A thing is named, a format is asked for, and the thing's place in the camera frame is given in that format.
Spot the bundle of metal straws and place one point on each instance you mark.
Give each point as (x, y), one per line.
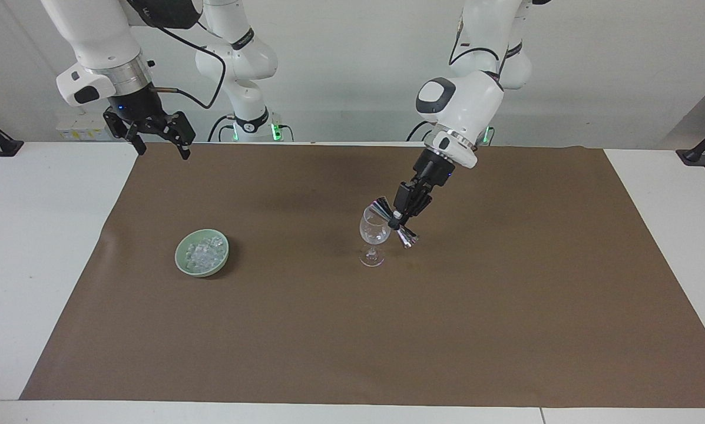
(410, 237)

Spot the green ceramic bowl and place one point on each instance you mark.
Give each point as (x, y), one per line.
(182, 262)

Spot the clear wine glass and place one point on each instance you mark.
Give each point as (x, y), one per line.
(374, 231)

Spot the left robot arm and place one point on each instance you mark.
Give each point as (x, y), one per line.
(473, 100)

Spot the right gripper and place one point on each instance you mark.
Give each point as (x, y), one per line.
(137, 105)

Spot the clear ice cubes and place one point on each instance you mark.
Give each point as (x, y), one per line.
(202, 253)

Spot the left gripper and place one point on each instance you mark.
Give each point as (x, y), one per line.
(434, 168)

